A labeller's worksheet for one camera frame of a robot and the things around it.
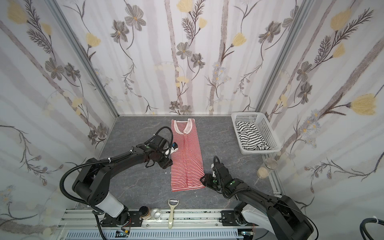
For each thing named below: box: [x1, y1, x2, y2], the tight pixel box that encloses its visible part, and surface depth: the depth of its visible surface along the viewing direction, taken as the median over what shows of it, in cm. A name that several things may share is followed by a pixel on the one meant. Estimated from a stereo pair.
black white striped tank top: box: [235, 121, 272, 151], surface depth 107 cm
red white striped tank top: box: [171, 118, 206, 192], surface depth 95 cm
